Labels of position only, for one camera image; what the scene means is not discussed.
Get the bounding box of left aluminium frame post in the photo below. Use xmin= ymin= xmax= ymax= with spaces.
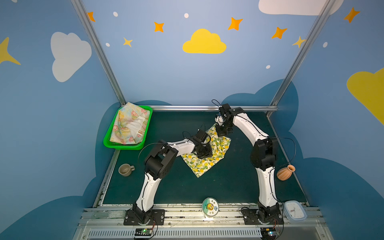
xmin=71 ymin=0 xmax=127 ymax=106

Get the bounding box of aluminium frame post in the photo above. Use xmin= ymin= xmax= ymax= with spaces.
xmin=71 ymin=0 xmax=127 ymax=106
xmin=270 ymin=0 xmax=337 ymax=110

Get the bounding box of small terracotta cup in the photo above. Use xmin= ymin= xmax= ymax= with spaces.
xmin=277 ymin=165 xmax=296 ymax=181

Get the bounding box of aluminium rail base frame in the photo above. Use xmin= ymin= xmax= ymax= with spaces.
xmin=73 ymin=203 xmax=333 ymax=240

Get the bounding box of green circuit board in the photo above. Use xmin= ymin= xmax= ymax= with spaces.
xmin=134 ymin=228 xmax=153 ymax=240
xmin=260 ymin=228 xmax=278 ymax=240

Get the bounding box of round white green tape dispenser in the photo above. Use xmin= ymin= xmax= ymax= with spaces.
xmin=202 ymin=198 xmax=219 ymax=219

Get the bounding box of right green circuit board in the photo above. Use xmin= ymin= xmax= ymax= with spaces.
xmin=260 ymin=228 xmax=278 ymax=240

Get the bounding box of rear aluminium frame bar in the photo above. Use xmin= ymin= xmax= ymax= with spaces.
xmin=150 ymin=105 xmax=278 ymax=112

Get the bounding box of white square clock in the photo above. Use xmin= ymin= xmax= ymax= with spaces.
xmin=284 ymin=201 xmax=308 ymax=222

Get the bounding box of right aluminium frame post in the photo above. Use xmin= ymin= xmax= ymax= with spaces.
xmin=270 ymin=0 xmax=337 ymax=110

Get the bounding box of left green circuit board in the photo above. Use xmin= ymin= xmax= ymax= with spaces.
xmin=134 ymin=228 xmax=153 ymax=240

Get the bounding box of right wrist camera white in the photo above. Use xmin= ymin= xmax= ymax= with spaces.
xmin=215 ymin=116 xmax=224 ymax=126

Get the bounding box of lemon print skirt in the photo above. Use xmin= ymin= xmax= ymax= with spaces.
xmin=180 ymin=123 xmax=232 ymax=178

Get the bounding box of green plastic basket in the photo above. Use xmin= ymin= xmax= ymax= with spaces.
xmin=103 ymin=106 xmax=153 ymax=150

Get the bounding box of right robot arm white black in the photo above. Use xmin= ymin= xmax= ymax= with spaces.
xmin=215 ymin=104 xmax=284 ymax=225

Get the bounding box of grey ceramic mug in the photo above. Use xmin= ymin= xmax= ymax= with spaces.
xmin=118 ymin=164 xmax=135 ymax=177

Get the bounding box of pastel floral skirt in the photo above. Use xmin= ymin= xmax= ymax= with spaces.
xmin=110 ymin=103 xmax=150 ymax=145

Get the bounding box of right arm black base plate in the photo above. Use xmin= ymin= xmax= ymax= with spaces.
xmin=240 ymin=207 xmax=284 ymax=225

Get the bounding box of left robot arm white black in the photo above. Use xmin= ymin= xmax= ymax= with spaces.
xmin=132 ymin=130 xmax=213 ymax=225

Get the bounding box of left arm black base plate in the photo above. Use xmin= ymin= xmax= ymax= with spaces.
xmin=123 ymin=209 xmax=165 ymax=226

